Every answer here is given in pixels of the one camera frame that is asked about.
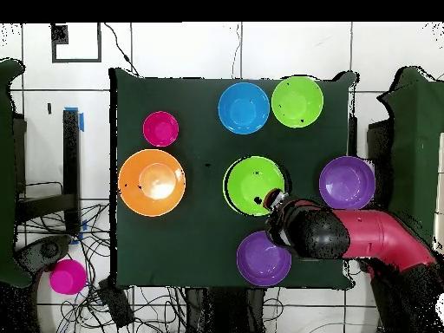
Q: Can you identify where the small green bowl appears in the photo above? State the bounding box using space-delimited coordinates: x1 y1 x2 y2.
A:
222 155 288 218

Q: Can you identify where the blue bowl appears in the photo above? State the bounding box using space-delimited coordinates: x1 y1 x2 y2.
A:
217 82 271 135

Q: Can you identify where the purple bowl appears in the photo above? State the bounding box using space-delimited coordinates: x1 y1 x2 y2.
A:
318 155 376 212
236 230 293 288

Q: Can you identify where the dark green table cloth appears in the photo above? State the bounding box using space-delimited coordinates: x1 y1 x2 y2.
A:
108 67 358 291

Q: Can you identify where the large orange bowl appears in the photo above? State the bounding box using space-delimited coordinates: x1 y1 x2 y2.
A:
118 148 187 218

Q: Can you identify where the pink bowl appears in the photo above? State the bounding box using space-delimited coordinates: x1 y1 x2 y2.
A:
142 110 180 147

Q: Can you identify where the large green bowl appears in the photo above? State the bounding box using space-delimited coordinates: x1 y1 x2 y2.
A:
271 75 324 129

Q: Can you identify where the black power adapter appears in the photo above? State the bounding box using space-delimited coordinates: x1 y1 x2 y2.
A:
96 278 135 329

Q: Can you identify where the pink cup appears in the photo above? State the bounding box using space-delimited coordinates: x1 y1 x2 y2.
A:
49 258 88 296

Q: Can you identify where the black grey base foot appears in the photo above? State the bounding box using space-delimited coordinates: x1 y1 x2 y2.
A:
15 234 74 277

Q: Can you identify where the green cloth covered table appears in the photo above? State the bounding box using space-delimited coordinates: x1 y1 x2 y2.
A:
376 65 444 251
0 57 33 289

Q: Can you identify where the black pedestal column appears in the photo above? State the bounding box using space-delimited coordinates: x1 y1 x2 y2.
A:
185 287 268 333

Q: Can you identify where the black metal stool frame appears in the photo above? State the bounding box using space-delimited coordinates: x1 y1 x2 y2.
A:
15 108 82 237

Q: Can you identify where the tangle of black cables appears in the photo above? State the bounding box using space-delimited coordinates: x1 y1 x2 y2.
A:
15 180 285 333

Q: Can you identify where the black cable with connector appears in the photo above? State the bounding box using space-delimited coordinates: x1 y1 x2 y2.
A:
103 22 140 78

